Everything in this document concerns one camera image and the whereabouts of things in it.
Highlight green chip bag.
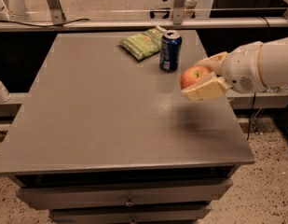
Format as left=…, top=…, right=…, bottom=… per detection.
left=120, top=26, right=166, bottom=61

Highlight grey drawer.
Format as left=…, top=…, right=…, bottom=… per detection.
left=17, top=178, right=233, bottom=210
left=50, top=203, right=211, bottom=224

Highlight metal bracket post centre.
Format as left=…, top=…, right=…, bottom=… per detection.
left=172, top=0, right=185, bottom=25

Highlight grey cabinet with drawers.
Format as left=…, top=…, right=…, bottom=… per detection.
left=0, top=30, right=256, bottom=224

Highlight metal bracket post left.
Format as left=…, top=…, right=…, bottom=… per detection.
left=47, top=0, right=66, bottom=25

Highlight lower grey drawer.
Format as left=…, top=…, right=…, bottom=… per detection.
left=50, top=203, right=211, bottom=224

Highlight metal railing bar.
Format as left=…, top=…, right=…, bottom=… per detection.
left=0, top=17, right=288, bottom=32

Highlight metal bracket post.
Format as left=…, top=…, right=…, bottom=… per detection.
left=47, top=0, right=66, bottom=25
left=172, top=0, right=185, bottom=25

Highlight top grey drawer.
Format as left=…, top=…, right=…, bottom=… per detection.
left=17, top=178, right=233, bottom=210

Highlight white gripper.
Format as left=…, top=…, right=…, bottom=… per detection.
left=182, top=42, right=266, bottom=101

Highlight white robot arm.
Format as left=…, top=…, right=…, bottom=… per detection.
left=180, top=37, right=288, bottom=101

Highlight white cylinder at left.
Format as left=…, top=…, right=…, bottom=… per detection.
left=0, top=80, right=11, bottom=103

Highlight red apple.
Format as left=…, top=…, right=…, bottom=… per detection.
left=180, top=65, right=211, bottom=89

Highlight blue pepsi can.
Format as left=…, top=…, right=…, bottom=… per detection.
left=159, top=30, right=182, bottom=73

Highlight black cable on railing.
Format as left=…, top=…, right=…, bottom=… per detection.
left=0, top=18, right=91, bottom=28

